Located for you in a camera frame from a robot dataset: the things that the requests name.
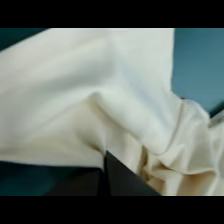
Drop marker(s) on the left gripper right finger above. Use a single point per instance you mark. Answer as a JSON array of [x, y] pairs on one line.
[[123, 181]]

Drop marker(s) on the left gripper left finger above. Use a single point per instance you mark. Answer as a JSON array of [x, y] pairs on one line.
[[85, 185]]

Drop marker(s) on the cream garment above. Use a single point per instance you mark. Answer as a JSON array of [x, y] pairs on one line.
[[100, 83]]

